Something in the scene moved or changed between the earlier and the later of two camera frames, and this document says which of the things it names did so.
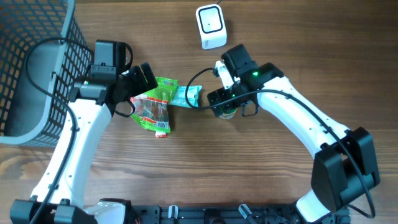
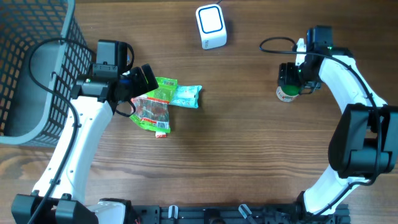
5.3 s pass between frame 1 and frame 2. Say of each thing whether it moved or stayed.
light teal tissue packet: stayed
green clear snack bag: stayed
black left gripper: stayed
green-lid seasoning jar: moved
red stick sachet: stayed
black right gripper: moved
